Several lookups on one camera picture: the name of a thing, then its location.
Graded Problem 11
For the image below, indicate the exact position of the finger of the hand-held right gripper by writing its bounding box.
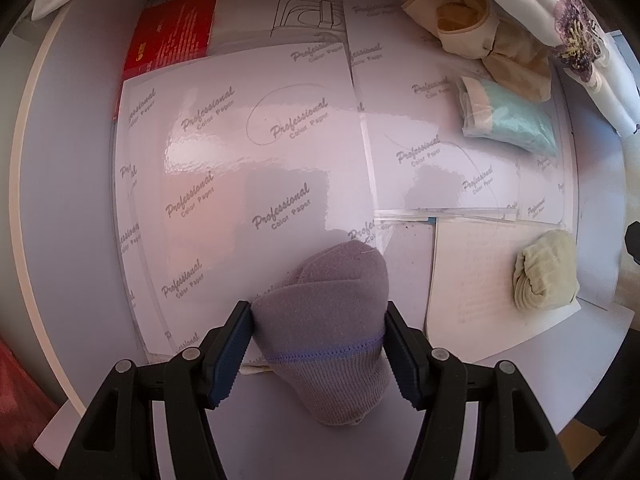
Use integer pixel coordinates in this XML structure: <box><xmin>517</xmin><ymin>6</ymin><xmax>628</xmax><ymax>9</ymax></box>
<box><xmin>624</xmin><ymin>222</ymin><xmax>640</xmax><ymax>266</ymax></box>

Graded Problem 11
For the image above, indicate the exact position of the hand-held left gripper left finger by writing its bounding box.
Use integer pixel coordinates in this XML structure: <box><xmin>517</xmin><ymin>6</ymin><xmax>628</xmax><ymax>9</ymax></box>
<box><xmin>62</xmin><ymin>301</ymin><xmax>254</xmax><ymax>480</ymax></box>

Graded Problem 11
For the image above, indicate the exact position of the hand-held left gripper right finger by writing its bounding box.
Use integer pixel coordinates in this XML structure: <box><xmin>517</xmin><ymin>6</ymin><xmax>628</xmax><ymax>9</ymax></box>
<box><xmin>383</xmin><ymin>301</ymin><xmax>576</xmax><ymax>480</ymax></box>

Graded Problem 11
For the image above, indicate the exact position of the pale green sock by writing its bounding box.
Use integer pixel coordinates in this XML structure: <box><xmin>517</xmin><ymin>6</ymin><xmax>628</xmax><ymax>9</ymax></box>
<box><xmin>512</xmin><ymin>229</ymin><xmax>581</xmax><ymax>313</ymax></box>

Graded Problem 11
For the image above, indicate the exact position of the beige stocking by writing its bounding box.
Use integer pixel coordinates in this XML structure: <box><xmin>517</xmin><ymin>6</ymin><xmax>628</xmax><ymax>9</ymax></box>
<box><xmin>397</xmin><ymin>0</ymin><xmax>553</xmax><ymax>101</ymax></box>

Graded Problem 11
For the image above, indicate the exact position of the faintly printed white paper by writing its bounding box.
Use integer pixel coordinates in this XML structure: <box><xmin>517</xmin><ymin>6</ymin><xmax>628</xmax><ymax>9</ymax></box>
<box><xmin>424</xmin><ymin>217</ymin><xmax>618</xmax><ymax>363</ymax></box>

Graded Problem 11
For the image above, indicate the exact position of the teal towel in plastic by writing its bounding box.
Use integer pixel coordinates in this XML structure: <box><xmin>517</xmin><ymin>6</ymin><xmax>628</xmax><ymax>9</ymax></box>
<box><xmin>457</xmin><ymin>76</ymin><xmax>558</xmax><ymax>157</ymax></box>

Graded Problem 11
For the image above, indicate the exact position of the white sheet with line drawing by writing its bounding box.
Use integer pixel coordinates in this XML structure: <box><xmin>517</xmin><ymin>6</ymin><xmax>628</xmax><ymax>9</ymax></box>
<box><xmin>207</xmin><ymin>0</ymin><xmax>351</xmax><ymax>56</ymax></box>

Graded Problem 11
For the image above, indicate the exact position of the glossy white paper sheet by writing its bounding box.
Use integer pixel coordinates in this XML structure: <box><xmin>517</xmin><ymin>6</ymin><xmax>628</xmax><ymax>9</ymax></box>
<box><xmin>345</xmin><ymin>5</ymin><xmax>581</xmax><ymax>223</ymax></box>
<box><xmin>115</xmin><ymin>120</ymin><xmax>168</xmax><ymax>358</ymax></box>
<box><xmin>114</xmin><ymin>42</ymin><xmax>376</xmax><ymax>361</ymax></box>

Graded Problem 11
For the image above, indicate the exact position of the red box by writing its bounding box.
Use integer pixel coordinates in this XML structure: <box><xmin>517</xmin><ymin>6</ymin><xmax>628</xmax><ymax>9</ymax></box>
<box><xmin>122</xmin><ymin>0</ymin><xmax>221</xmax><ymax>81</ymax></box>

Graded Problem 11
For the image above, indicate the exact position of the purple grey sock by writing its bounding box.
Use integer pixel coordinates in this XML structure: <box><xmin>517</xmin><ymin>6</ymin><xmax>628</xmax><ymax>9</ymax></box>
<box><xmin>249</xmin><ymin>240</ymin><xmax>392</xmax><ymax>426</ymax></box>

